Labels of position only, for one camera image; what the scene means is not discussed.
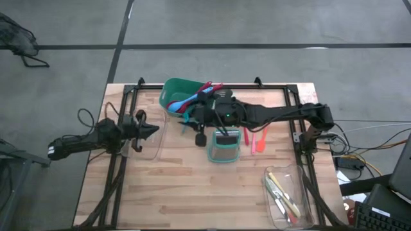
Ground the cream handle table knife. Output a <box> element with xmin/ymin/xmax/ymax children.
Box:
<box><xmin>281</xmin><ymin>192</ymin><xmax>302</xmax><ymax>219</ymax></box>
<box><xmin>267</xmin><ymin>171</ymin><xmax>290</xmax><ymax>201</ymax></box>

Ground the black keyboard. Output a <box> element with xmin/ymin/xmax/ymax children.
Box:
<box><xmin>353</xmin><ymin>200</ymin><xmax>411</xmax><ymax>231</ymax></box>

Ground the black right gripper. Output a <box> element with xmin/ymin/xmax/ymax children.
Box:
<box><xmin>179</xmin><ymin>92</ymin><xmax>245</xmax><ymax>148</ymax></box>

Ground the clear plastic wrap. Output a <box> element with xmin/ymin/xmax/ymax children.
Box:
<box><xmin>297</xmin><ymin>83</ymin><xmax>319</xmax><ymax>107</ymax></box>

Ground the small orange silicone spatula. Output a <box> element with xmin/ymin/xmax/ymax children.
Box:
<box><xmin>256</xmin><ymin>127</ymin><xmax>269</xmax><ymax>153</ymax></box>

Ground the black monitor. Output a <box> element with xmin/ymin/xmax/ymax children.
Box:
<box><xmin>388</xmin><ymin>133</ymin><xmax>411</xmax><ymax>201</ymax></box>

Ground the green plastic bin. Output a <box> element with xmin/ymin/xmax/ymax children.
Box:
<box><xmin>159</xmin><ymin>78</ymin><xmax>222</xmax><ymax>118</ymax></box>

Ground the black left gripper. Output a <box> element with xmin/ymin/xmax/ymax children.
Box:
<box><xmin>123</xmin><ymin>109</ymin><xmax>160</xmax><ymax>153</ymax></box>

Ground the black power strip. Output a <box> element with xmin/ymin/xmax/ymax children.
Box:
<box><xmin>335</xmin><ymin>156</ymin><xmax>366</xmax><ymax>171</ymax></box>

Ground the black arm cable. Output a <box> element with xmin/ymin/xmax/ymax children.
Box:
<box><xmin>76</xmin><ymin>101</ymin><xmax>120</xmax><ymax>130</ymax></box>

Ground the clear plastic bin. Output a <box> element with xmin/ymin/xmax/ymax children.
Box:
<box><xmin>263</xmin><ymin>164</ymin><xmax>316</xmax><ymax>230</ymax></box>
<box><xmin>123</xmin><ymin>108</ymin><xmax>168</xmax><ymax>162</ymax></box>

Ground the green handle table knife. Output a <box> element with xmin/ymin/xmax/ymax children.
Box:
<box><xmin>264</xmin><ymin>177</ymin><xmax>292</xmax><ymax>224</ymax></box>

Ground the red silicone spoon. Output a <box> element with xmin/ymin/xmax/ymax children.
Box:
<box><xmin>176</xmin><ymin>82</ymin><xmax>225</xmax><ymax>115</ymax></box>

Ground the yellow cable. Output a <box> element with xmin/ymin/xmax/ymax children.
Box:
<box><xmin>345</xmin><ymin>138</ymin><xmax>411</xmax><ymax>177</ymax></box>

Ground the black stand leg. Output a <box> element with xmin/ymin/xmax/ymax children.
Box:
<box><xmin>339</xmin><ymin>173</ymin><xmax>392</xmax><ymax>196</ymax></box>

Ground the black metal table frame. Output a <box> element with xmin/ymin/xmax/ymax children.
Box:
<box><xmin>98</xmin><ymin>76</ymin><xmax>326</xmax><ymax>229</ymax></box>

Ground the black slotted spoon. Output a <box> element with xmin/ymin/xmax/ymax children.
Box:
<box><xmin>212</xmin><ymin>88</ymin><xmax>234</xmax><ymax>101</ymax></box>

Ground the steel box grater teal handle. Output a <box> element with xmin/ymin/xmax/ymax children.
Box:
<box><xmin>207</xmin><ymin>128</ymin><xmax>242</xmax><ymax>164</ymax></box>

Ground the grey side table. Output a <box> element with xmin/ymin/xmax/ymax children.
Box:
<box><xmin>0</xmin><ymin>141</ymin><xmax>52</xmax><ymax>231</ymax></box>

